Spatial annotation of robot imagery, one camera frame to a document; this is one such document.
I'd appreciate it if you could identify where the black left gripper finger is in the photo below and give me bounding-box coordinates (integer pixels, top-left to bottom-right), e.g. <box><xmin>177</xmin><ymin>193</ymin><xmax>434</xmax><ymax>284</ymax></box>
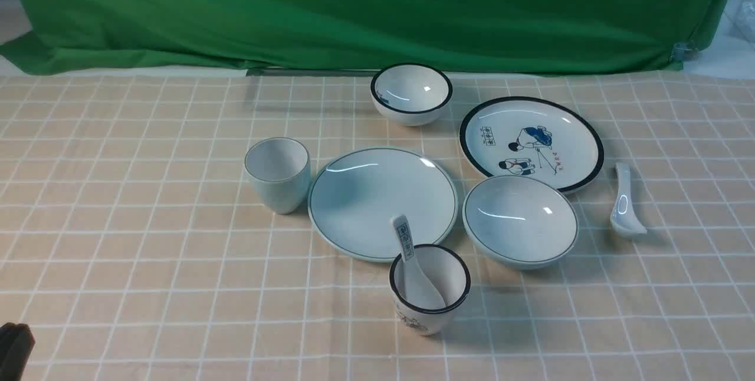
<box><xmin>1</xmin><ymin>323</ymin><xmax>35</xmax><ymax>381</ymax></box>

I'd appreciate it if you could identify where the pale green ceramic cup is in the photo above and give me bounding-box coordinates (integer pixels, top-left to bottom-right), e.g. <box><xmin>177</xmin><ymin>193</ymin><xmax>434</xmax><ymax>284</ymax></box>
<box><xmin>244</xmin><ymin>137</ymin><xmax>312</xmax><ymax>215</ymax></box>

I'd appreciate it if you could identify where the pale green shallow bowl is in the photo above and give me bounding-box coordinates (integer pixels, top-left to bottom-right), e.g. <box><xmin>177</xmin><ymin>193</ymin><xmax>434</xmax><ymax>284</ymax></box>
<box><xmin>462</xmin><ymin>176</ymin><xmax>579</xmax><ymax>270</ymax></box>

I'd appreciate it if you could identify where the plain white ceramic spoon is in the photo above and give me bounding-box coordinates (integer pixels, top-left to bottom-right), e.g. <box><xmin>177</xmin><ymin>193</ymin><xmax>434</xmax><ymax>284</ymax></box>
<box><xmin>610</xmin><ymin>162</ymin><xmax>648</xmax><ymax>238</ymax></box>

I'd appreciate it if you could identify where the checkered beige tablecloth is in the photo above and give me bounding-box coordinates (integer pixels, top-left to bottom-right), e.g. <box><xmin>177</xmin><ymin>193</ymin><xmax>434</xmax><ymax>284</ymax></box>
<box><xmin>1</xmin><ymin>71</ymin><xmax>754</xmax><ymax>380</ymax></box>

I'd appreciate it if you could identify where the green backdrop cloth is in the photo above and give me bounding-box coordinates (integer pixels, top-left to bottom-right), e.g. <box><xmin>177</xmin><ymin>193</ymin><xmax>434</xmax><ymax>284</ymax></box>
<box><xmin>2</xmin><ymin>0</ymin><xmax>727</xmax><ymax>75</ymax></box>

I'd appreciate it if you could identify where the large pale green plate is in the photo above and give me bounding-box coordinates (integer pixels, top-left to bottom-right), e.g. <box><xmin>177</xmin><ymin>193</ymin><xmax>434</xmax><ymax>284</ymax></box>
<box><xmin>307</xmin><ymin>147</ymin><xmax>460</xmax><ymax>263</ymax></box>

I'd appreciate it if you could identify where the white spoon with blue print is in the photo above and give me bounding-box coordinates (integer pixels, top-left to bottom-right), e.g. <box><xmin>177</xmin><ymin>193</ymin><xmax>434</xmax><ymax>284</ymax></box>
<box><xmin>391</xmin><ymin>214</ymin><xmax>445</xmax><ymax>310</ymax></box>

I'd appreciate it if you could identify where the black-rimmed illustrated cup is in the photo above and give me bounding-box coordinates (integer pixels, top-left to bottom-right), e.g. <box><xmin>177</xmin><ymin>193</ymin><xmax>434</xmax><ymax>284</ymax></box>
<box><xmin>389</xmin><ymin>244</ymin><xmax>471</xmax><ymax>336</ymax></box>

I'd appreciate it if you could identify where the small black-rimmed white bowl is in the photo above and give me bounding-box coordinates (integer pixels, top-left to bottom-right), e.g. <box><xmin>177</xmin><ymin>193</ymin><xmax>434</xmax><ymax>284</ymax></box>
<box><xmin>370</xmin><ymin>63</ymin><xmax>454</xmax><ymax>127</ymax></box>

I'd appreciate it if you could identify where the black-rimmed illustrated plate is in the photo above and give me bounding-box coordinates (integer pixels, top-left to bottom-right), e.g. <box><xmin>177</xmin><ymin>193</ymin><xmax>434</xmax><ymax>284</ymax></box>
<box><xmin>459</xmin><ymin>96</ymin><xmax>606</xmax><ymax>195</ymax></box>

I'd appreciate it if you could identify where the metal clip on backdrop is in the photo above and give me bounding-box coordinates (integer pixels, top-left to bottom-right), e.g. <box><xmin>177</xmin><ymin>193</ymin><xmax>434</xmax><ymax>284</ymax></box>
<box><xmin>669</xmin><ymin>41</ymin><xmax>700</xmax><ymax>63</ymax></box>

